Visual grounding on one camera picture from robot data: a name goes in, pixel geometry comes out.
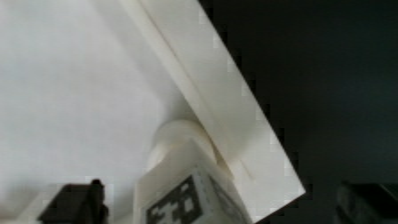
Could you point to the white table leg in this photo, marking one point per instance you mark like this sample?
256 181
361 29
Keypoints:
185 194

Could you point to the white square table top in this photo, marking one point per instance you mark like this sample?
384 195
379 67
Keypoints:
114 65

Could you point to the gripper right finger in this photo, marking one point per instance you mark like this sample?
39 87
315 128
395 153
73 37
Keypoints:
366 203

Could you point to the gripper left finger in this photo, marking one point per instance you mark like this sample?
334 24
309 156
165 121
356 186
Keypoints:
77 206

